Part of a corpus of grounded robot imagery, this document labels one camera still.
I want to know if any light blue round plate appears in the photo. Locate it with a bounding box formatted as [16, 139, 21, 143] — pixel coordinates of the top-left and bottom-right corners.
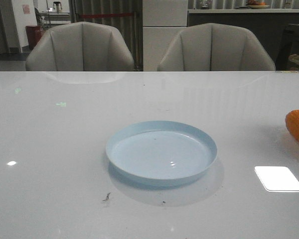
[106, 120, 217, 187]

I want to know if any grey upholstered chair right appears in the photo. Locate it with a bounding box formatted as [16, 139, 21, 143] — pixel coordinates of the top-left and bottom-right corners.
[157, 23, 276, 71]

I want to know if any grey upholstered chair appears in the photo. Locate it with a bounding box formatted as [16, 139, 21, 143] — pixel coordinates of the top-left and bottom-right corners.
[157, 23, 276, 71]
[25, 21, 134, 71]

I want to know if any white cabinet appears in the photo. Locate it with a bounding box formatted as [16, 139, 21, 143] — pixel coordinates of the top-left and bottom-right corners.
[143, 0, 188, 71]

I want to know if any grey upholstered chair left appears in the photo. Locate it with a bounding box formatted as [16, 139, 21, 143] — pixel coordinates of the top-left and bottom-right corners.
[25, 21, 134, 71]

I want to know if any red barrier belt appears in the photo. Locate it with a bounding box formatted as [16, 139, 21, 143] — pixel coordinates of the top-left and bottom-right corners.
[77, 12, 135, 19]

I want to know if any red bin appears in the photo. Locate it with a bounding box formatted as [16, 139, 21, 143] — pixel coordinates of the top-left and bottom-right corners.
[25, 25, 42, 50]

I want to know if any grey long counter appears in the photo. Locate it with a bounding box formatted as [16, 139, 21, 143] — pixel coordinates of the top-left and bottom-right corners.
[187, 9, 299, 70]

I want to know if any bowl of oranges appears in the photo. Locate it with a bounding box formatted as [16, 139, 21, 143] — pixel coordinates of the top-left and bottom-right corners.
[246, 0, 269, 9]

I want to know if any pink wall notice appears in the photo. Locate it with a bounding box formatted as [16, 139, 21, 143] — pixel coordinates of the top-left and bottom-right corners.
[22, 4, 30, 14]

